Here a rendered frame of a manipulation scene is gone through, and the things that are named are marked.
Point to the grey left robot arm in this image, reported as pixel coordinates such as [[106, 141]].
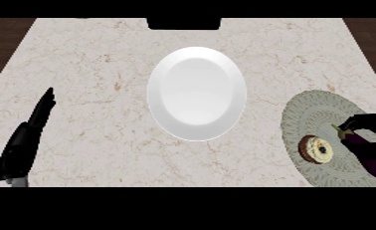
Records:
[[17, 183]]

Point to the white oval plate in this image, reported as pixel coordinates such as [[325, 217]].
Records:
[[196, 94]]

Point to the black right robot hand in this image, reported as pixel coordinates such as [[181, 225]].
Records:
[[362, 121]]

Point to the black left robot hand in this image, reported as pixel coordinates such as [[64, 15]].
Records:
[[22, 144]]

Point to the grey-green round placemat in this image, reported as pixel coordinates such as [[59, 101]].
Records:
[[312, 114]]

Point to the dark purple eggplant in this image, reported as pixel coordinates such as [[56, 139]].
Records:
[[361, 151]]

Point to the black appliance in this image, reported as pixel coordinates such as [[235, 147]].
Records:
[[184, 23]]

